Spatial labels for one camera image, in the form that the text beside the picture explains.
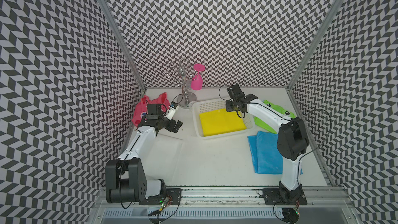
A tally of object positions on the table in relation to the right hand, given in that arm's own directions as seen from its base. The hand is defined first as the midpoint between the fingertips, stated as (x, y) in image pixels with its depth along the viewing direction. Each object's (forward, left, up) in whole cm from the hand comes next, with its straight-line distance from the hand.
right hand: (231, 106), depth 94 cm
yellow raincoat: (-5, +6, -8) cm, 12 cm away
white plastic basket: (+3, +20, -3) cm, 21 cm away
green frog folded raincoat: (-27, -9, +23) cm, 36 cm away
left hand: (-9, +34, 0) cm, 36 cm away
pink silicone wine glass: (+16, +22, +7) cm, 28 cm away
